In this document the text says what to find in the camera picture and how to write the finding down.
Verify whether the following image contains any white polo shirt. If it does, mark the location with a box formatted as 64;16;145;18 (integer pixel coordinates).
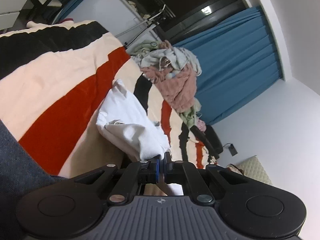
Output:
94;78;183;197

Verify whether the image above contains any green patterned blanket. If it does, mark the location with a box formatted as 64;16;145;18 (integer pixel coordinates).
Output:
130;40;201;128

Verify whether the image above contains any pink fluffy blanket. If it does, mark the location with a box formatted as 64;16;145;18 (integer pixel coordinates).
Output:
140;63;197;113

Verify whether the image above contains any blue jeans leg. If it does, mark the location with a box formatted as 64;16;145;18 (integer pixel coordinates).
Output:
1;123;64;239

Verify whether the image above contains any striped bed blanket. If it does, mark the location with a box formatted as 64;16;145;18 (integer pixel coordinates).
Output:
1;21;212;178

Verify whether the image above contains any blue curtain right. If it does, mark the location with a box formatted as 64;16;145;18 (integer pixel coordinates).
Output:
175;7;283;125

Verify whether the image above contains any garment steamer stand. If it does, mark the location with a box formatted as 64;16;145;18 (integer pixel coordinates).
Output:
116;4;167;49

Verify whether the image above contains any dark window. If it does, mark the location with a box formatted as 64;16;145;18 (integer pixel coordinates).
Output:
125;0;246;44

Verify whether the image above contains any black wall charger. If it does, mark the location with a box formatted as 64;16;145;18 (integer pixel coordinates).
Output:
223;143;238;156

